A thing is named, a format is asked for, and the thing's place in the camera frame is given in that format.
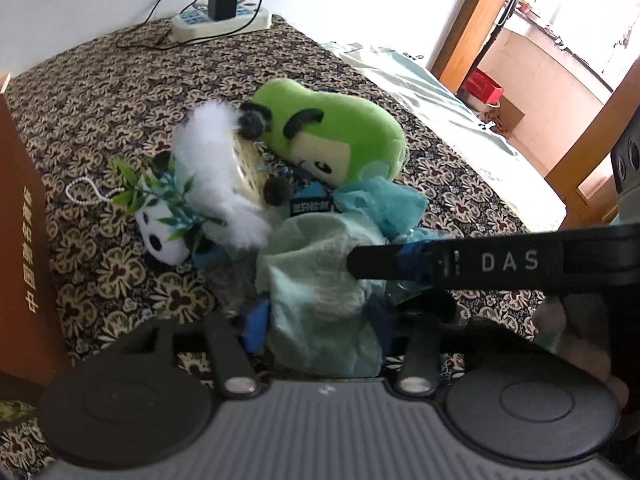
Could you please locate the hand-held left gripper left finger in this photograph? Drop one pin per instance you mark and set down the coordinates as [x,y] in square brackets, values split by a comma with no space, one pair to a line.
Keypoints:
[256,327]

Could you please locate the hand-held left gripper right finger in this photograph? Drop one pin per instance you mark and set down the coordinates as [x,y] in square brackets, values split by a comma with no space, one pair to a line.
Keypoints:
[384,327]

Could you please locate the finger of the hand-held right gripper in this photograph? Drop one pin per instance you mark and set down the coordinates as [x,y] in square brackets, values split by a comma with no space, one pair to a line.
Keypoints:
[380,260]

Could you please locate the light green towel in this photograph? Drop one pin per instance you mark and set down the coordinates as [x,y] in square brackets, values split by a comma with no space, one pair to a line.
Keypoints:
[310,300]

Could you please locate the green plush toy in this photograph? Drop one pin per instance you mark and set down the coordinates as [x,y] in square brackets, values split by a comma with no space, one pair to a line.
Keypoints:
[350,130]

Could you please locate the brown wooden box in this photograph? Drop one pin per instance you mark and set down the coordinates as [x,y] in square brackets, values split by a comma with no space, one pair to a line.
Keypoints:
[25,260]

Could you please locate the person's right hand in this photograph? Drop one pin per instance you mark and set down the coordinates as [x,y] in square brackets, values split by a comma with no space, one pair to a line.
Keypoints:
[585,355]

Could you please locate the teal mesh cloth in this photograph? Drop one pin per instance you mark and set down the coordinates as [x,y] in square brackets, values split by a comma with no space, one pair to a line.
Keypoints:
[395,205]

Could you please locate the blue tag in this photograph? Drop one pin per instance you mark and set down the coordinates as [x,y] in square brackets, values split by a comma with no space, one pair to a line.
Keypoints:
[310,202]

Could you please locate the panda plush with bamboo leaves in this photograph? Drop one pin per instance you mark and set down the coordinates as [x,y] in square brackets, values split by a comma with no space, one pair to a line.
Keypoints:
[160,240]

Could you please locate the wooden door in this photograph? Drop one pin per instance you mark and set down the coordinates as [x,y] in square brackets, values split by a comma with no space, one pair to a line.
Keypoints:
[590,160]

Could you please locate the cardboard box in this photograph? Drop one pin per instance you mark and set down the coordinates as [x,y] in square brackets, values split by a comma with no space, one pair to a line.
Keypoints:
[510,112]

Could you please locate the cream mesh pouch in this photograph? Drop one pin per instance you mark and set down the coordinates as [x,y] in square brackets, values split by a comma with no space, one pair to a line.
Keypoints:
[250,170]

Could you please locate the red box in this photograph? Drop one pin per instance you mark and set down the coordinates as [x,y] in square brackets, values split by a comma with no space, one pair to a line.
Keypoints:
[482,87]

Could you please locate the white power strip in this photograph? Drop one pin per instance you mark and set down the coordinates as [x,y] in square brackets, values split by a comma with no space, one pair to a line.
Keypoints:
[250,21]

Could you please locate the black charger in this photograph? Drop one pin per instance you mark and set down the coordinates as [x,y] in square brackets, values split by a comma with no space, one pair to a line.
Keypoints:
[222,0]

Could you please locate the wooden door frame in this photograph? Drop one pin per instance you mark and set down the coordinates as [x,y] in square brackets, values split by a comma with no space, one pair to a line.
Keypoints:
[470,25]

